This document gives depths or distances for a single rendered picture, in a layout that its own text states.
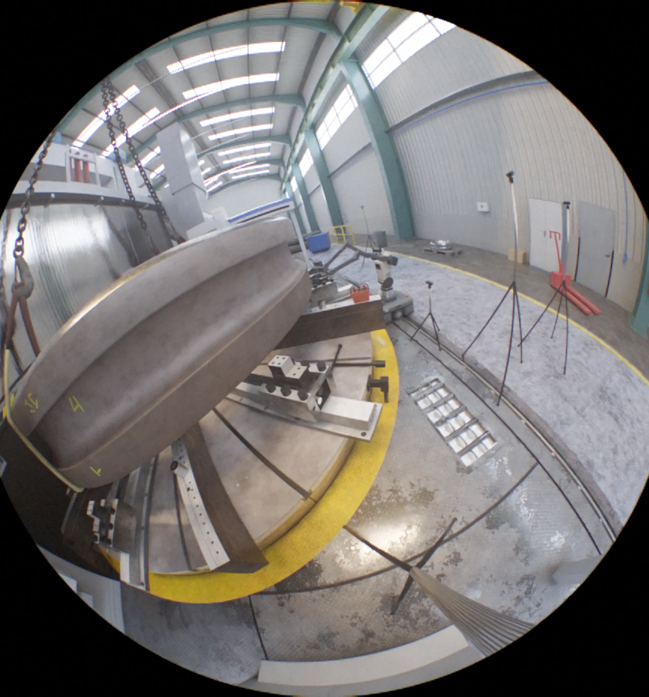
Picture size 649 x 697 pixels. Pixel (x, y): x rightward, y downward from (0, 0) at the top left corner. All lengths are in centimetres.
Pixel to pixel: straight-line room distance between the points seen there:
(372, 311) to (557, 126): 710
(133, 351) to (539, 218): 741
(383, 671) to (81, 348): 233
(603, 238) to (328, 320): 679
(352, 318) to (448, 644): 295
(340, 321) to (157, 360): 182
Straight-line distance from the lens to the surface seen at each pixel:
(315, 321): 235
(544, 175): 733
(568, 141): 733
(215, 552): 118
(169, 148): 701
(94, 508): 211
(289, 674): 194
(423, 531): 161
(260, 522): 149
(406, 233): 1109
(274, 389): 147
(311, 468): 146
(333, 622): 173
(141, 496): 236
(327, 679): 185
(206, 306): 139
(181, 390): 126
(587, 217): 692
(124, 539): 209
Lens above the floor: 159
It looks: 33 degrees down
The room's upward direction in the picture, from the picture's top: 18 degrees counter-clockwise
